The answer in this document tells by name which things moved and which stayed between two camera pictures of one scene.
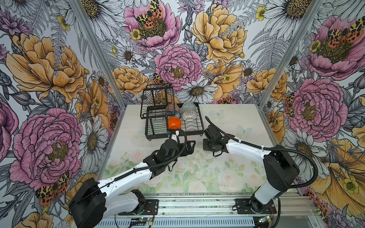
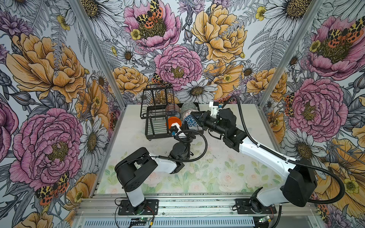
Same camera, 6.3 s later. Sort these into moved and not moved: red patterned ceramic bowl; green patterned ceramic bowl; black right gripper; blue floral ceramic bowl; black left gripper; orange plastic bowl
Moved: black left gripper; black right gripper
Not moved: green patterned ceramic bowl; blue floral ceramic bowl; orange plastic bowl; red patterned ceramic bowl
